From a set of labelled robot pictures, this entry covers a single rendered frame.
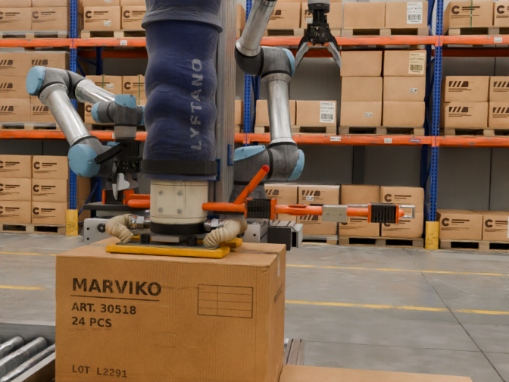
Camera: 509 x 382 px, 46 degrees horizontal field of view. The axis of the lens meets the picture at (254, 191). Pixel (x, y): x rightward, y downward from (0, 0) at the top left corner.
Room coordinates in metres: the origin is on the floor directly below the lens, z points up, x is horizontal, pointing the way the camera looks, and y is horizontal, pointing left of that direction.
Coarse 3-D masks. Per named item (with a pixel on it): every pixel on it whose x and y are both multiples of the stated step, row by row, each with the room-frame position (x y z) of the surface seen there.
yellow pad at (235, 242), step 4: (208, 232) 1.86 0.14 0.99; (136, 236) 1.87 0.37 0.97; (136, 240) 1.86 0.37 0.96; (200, 240) 1.83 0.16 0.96; (228, 240) 1.82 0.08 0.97; (232, 240) 1.84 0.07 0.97; (236, 240) 1.84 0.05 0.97; (240, 240) 1.87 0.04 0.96; (220, 244) 1.81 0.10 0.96; (224, 244) 1.81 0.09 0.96; (228, 244) 1.81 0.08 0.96; (232, 244) 1.81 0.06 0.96; (236, 244) 1.81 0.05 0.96; (240, 244) 1.87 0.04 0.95; (232, 248) 1.81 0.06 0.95
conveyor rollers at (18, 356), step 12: (0, 348) 2.04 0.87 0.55; (12, 348) 2.09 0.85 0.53; (24, 348) 2.04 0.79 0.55; (36, 348) 2.09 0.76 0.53; (48, 348) 2.04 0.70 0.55; (0, 360) 1.91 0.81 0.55; (12, 360) 1.94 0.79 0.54; (24, 360) 2.00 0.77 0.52; (36, 360) 1.93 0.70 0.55; (0, 372) 1.86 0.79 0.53; (12, 372) 1.80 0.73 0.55
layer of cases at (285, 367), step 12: (288, 372) 1.87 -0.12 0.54; (300, 372) 1.87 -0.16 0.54; (312, 372) 1.87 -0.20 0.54; (324, 372) 1.87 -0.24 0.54; (336, 372) 1.87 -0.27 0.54; (348, 372) 1.88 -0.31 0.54; (360, 372) 1.88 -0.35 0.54; (372, 372) 1.88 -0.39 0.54; (384, 372) 1.88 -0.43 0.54; (396, 372) 1.89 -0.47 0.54
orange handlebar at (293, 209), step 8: (136, 200) 1.79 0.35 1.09; (144, 200) 1.82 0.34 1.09; (208, 208) 1.74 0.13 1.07; (216, 208) 1.74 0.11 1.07; (224, 208) 1.73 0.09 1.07; (232, 208) 1.73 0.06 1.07; (240, 208) 1.73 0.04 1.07; (280, 208) 1.71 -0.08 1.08; (288, 208) 1.70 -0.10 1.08; (296, 208) 1.70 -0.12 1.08; (304, 208) 1.70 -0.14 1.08; (312, 208) 1.69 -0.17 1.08; (320, 208) 1.69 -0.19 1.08; (352, 208) 1.68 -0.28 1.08; (360, 208) 1.71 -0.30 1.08; (360, 216) 1.67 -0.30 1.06; (400, 216) 1.66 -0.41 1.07
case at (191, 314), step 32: (64, 256) 1.64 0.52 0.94; (96, 256) 1.62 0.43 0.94; (128, 256) 1.63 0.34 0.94; (160, 256) 1.64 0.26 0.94; (224, 256) 1.66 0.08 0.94; (256, 256) 1.67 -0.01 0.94; (64, 288) 1.64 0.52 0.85; (96, 288) 1.62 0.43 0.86; (128, 288) 1.61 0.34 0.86; (160, 288) 1.59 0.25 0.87; (192, 288) 1.58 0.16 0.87; (224, 288) 1.56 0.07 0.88; (256, 288) 1.55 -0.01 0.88; (64, 320) 1.64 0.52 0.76; (96, 320) 1.62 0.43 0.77; (128, 320) 1.61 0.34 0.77; (160, 320) 1.59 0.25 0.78; (192, 320) 1.58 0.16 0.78; (224, 320) 1.56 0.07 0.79; (256, 320) 1.55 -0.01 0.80; (64, 352) 1.64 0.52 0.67; (96, 352) 1.62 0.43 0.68; (128, 352) 1.61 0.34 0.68; (160, 352) 1.59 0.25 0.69; (192, 352) 1.58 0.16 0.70; (224, 352) 1.56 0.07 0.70; (256, 352) 1.55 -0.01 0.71
